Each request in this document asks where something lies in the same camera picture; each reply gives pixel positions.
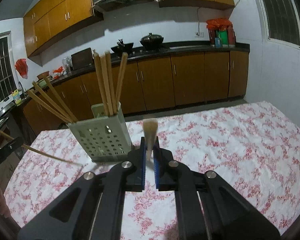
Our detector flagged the wooden upper cabinets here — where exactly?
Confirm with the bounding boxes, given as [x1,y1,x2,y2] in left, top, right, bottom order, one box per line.
[23,0,235,57]

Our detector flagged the black wok with lid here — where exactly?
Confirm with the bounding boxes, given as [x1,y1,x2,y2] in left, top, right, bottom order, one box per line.
[140,33,164,51]

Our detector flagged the yellow detergent bottle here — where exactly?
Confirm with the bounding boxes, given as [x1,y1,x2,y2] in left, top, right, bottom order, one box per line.
[12,89,22,105]

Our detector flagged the orange plastic bag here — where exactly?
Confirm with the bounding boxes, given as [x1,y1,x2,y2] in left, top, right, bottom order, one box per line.
[52,66,64,80]

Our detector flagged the wooden chopstick group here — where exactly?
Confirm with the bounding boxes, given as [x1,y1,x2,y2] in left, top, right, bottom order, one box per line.
[105,51,117,115]
[115,53,128,106]
[142,118,158,161]

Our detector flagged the right barred window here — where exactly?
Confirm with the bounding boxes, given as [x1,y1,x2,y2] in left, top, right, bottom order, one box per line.
[261,0,300,48]

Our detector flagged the wooden lower cabinets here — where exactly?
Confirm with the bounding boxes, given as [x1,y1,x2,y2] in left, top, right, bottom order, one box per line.
[23,50,249,135]

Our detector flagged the red-brown basin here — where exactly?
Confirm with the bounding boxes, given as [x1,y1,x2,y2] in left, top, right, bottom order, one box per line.
[37,71,49,80]

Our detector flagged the green perforated utensil holder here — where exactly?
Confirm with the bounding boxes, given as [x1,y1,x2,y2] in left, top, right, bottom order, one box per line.
[68,104,133,163]

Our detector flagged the left barred window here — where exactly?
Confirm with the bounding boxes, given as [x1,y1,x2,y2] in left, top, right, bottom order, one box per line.
[0,36,16,103]

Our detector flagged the black wok left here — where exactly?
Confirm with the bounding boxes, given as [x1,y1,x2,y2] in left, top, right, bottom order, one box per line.
[111,39,134,57]

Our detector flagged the wooden cabinets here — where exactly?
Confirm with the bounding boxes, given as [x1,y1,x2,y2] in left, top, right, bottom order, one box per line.
[23,0,235,57]
[23,50,249,135]

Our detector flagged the red plastic bag on wall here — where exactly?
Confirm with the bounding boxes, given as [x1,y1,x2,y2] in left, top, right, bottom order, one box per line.
[15,58,29,79]

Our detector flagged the green bottle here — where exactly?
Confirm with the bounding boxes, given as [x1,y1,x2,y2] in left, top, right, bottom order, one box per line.
[219,30,229,48]

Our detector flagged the floral pink tablecloth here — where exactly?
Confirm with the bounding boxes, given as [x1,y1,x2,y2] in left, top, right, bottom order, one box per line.
[4,101,300,233]

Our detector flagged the green basin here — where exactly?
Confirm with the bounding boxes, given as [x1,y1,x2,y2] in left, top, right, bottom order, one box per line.
[37,79,47,88]

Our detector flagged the barred window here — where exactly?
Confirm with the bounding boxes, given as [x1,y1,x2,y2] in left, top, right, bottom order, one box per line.
[261,0,300,48]
[0,36,16,103]

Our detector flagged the red bag over bottles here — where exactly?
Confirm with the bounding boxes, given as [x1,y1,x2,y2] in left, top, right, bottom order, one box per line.
[206,18,233,31]

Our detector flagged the black countertop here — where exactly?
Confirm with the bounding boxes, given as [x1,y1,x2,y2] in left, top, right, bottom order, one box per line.
[0,41,251,128]

